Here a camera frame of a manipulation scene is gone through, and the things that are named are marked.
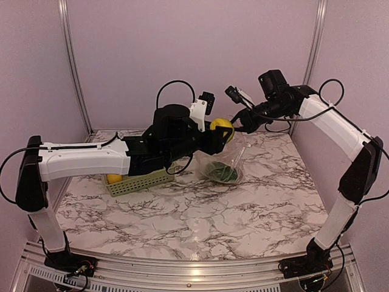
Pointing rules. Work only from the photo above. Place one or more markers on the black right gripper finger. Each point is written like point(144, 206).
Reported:
point(247, 125)
point(241, 115)

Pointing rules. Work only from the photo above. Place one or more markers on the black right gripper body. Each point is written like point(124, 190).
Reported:
point(275, 111)

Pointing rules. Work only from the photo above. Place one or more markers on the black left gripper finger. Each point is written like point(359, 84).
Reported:
point(226, 132)
point(215, 146)

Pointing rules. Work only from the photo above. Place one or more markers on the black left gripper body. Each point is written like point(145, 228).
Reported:
point(179, 149)

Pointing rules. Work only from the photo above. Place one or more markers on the yellow lemon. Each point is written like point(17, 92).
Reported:
point(113, 178)
point(222, 121)

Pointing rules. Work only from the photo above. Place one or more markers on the clear zip top bag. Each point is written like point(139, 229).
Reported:
point(231, 155)

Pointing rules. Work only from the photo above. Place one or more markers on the green bok choy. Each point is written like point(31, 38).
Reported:
point(221, 172)

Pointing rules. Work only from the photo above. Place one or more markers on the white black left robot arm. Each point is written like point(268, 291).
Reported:
point(43, 162)

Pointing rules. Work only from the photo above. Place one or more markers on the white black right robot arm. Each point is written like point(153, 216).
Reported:
point(361, 154)

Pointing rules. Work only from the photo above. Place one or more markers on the pale green perforated basket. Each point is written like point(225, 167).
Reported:
point(130, 184)

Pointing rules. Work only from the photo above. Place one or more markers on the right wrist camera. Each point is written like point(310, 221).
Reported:
point(239, 96)

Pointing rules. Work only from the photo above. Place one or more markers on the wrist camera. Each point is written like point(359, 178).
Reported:
point(200, 108)
point(239, 96)

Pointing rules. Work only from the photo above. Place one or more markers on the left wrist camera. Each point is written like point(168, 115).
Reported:
point(200, 108)

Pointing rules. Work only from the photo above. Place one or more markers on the right aluminium corner post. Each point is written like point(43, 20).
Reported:
point(316, 40)

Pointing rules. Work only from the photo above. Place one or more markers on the aluminium corner post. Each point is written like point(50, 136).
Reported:
point(71, 59)
point(316, 40)

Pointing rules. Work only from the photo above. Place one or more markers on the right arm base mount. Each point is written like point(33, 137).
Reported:
point(304, 265)

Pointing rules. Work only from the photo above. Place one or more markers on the aluminium front frame rail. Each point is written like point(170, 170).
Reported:
point(120, 273)

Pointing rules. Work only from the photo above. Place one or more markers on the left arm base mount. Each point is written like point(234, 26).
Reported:
point(73, 264)

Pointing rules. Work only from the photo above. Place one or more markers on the left aluminium corner post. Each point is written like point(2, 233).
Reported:
point(71, 59)

